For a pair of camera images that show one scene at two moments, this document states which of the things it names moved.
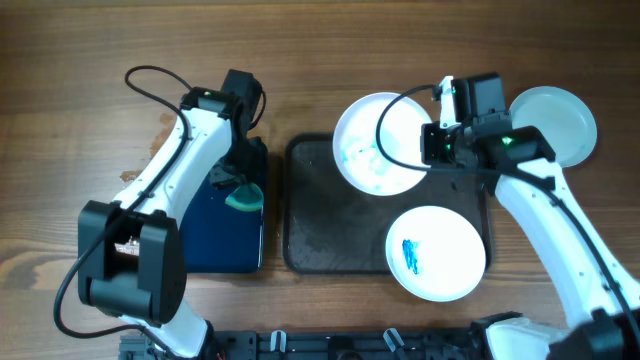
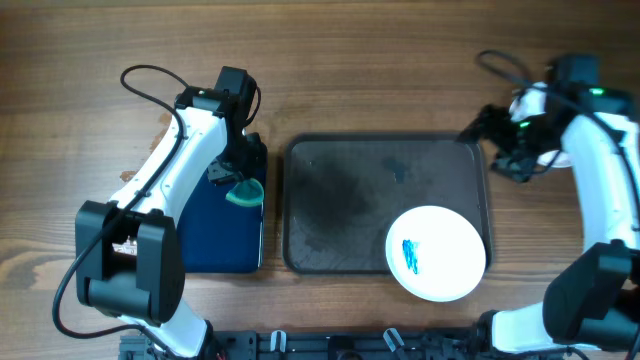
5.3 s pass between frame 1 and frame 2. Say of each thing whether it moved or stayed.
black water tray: stayed
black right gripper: moved
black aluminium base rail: stayed
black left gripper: stayed
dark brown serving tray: stayed
